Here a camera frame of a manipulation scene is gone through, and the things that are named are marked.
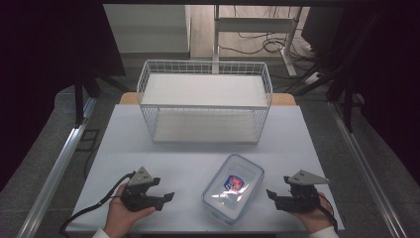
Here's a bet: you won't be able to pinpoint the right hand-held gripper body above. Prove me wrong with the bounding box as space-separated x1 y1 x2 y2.
274 169 331 213

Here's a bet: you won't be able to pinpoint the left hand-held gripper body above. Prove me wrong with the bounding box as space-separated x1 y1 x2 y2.
121 166 158 213

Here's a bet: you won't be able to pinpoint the clear plastic food container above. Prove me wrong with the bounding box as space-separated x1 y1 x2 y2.
200 153 265 226

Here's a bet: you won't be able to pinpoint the white wire shelf rack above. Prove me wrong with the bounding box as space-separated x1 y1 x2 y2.
136 59 274 146

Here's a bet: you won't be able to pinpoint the person's right hand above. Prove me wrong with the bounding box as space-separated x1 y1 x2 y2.
289 192 335 234

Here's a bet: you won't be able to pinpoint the person's left hand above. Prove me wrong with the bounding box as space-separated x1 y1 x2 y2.
103 182 157 238

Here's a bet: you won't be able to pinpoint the black tripod stand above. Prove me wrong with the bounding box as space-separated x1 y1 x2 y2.
72 64 131 129
284 9 390 134

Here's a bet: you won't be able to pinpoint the white power strip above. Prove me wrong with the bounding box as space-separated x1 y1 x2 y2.
302 70 321 86

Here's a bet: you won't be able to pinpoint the dark curtain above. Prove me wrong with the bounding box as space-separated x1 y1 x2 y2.
0 0 127 192
300 5 420 186

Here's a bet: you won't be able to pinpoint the white cabinet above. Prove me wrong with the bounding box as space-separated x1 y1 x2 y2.
103 3 193 55

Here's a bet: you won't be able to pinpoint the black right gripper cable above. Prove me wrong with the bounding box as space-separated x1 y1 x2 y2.
317 193 339 233

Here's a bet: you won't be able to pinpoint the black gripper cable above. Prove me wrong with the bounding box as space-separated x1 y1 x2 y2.
58 170 137 236
317 193 339 233

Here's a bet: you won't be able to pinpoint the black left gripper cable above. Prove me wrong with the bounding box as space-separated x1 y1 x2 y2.
58 170 137 236

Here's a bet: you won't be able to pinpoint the aluminium rail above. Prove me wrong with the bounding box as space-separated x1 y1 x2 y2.
15 96 98 238
327 100 410 238

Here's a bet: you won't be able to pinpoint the black floor cables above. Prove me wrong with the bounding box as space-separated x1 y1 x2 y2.
218 5 320 62

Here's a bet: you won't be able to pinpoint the white metal desk frame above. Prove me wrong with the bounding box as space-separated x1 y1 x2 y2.
212 4 304 77

